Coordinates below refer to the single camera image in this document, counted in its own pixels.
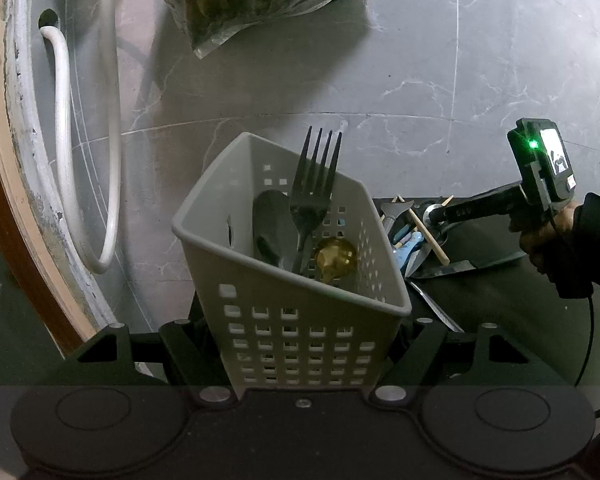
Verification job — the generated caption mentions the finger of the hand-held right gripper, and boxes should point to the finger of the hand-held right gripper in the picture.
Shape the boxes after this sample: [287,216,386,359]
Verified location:
[424,185,519,227]

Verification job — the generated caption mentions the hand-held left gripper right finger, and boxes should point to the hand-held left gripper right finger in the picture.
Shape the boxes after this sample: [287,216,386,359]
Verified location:
[371,319,537,405]

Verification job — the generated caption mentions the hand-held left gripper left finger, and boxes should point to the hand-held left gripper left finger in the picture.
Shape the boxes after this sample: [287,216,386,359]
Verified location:
[62,319,234,406]

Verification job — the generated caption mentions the silver table knife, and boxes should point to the silver table knife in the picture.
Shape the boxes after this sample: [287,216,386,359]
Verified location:
[408,281,466,334]

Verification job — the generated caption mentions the light blue handled utensil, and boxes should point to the light blue handled utensil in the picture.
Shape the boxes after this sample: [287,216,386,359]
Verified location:
[391,227,427,273]

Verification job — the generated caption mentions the white perforated utensil basket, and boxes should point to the white perforated utensil basket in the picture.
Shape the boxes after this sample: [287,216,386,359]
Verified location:
[171,131,413,397]

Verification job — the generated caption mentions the gold spoon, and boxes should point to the gold spoon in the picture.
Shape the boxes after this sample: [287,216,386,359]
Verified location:
[313,236,359,286]

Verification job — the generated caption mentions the silver spoon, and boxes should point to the silver spoon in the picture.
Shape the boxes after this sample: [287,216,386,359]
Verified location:
[251,189,301,272]

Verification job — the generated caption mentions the black fork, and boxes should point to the black fork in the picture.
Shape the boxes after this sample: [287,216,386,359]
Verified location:
[287,126,344,276]

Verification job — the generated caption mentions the person's right hand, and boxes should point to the person's right hand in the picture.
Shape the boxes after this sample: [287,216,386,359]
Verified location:
[519,200,582,282]

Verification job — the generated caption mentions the dark grey cabinet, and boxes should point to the dark grey cabinet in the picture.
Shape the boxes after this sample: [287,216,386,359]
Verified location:
[0,215,81,391]

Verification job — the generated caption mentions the clear bag of dried leaves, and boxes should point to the clear bag of dried leaves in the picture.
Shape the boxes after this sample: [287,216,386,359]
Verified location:
[157,0,385,60]

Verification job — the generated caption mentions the black cable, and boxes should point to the black cable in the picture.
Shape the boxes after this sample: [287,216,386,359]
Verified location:
[574,295,600,418]

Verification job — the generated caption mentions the wooden door frame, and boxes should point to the wooden door frame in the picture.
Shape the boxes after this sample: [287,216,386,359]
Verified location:
[0,0,106,356]

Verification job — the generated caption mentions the white hose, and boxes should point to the white hose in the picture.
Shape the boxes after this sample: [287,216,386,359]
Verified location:
[39,0,122,275]

